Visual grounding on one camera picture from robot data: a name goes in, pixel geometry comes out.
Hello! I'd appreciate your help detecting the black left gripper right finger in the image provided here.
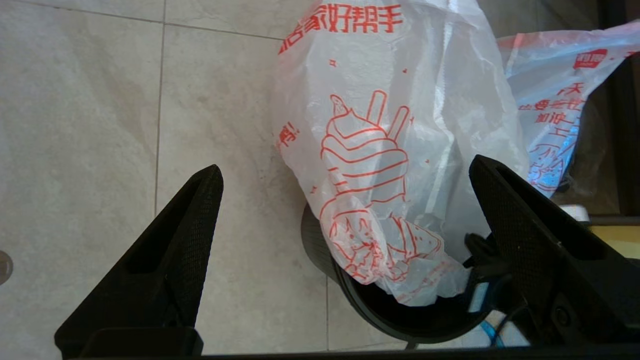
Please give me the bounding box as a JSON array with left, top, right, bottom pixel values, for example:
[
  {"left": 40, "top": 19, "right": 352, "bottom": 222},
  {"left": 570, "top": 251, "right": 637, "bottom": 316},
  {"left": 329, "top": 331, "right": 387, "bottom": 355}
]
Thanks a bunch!
[{"left": 469, "top": 154, "right": 640, "bottom": 346}]

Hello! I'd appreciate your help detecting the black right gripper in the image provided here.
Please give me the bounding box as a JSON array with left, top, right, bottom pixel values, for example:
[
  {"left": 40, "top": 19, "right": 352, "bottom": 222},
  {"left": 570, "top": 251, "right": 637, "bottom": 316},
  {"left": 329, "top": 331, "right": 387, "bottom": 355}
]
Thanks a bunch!
[{"left": 464, "top": 231, "right": 512, "bottom": 314}]

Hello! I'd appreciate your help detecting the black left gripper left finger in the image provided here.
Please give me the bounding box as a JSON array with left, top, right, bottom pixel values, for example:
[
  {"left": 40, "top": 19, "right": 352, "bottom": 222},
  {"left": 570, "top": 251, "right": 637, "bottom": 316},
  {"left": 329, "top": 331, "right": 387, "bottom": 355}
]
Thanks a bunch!
[{"left": 54, "top": 164, "right": 224, "bottom": 358}]

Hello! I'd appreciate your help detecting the white red-print trash bag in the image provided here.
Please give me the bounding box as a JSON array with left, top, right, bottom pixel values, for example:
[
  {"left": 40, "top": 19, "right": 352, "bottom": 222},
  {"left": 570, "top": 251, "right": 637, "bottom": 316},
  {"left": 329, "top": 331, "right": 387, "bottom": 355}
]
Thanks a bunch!
[
  {"left": 274, "top": 0, "right": 531, "bottom": 307},
  {"left": 497, "top": 20, "right": 640, "bottom": 198}
]

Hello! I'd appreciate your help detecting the yellow fabric bag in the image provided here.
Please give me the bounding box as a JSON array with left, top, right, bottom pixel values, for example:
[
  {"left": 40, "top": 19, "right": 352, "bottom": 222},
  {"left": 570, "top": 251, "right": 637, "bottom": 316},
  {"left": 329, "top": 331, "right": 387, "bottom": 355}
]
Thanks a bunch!
[{"left": 590, "top": 225, "right": 640, "bottom": 260}]

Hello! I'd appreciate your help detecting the black round trash bin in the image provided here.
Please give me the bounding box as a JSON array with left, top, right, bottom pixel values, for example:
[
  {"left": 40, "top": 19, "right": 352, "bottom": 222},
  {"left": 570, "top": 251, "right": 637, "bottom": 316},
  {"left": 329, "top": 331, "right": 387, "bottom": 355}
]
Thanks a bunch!
[{"left": 301, "top": 202, "right": 493, "bottom": 346}]

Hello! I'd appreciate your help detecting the clear bag with dark contents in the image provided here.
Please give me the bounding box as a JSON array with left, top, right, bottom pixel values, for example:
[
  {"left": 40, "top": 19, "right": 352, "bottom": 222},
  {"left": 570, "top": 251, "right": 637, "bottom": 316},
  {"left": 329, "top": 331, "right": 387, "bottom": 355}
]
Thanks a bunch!
[{"left": 550, "top": 85, "right": 623, "bottom": 216}]

